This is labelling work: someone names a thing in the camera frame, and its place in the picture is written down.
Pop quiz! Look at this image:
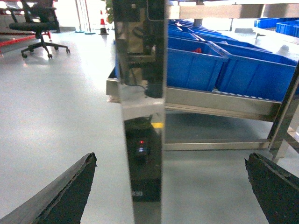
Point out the small blue bin right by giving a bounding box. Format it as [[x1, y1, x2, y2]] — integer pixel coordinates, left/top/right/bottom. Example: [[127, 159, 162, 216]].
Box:
[[254, 18, 299, 38]]

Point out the red white traffic cone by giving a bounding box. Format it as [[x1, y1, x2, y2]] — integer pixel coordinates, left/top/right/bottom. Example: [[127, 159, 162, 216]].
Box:
[[100, 10, 109, 35]]

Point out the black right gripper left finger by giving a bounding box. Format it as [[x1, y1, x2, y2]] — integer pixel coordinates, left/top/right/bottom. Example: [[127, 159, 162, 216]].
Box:
[[0, 153, 97, 224]]

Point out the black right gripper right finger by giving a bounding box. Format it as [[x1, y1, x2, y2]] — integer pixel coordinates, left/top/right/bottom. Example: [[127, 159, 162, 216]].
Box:
[[245, 153, 299, 224]]

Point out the large blue plastic bin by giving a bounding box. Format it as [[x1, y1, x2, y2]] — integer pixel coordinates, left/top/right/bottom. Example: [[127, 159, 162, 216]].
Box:
[[209, 42, 297, 101]]

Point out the black office chair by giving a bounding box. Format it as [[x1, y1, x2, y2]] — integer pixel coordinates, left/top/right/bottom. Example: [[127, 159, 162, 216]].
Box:
[[8, 0, 70, 59]]

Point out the green potted plant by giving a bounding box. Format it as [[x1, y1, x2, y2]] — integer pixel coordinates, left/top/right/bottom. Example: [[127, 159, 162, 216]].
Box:
[[105, 0, 114, 24]]

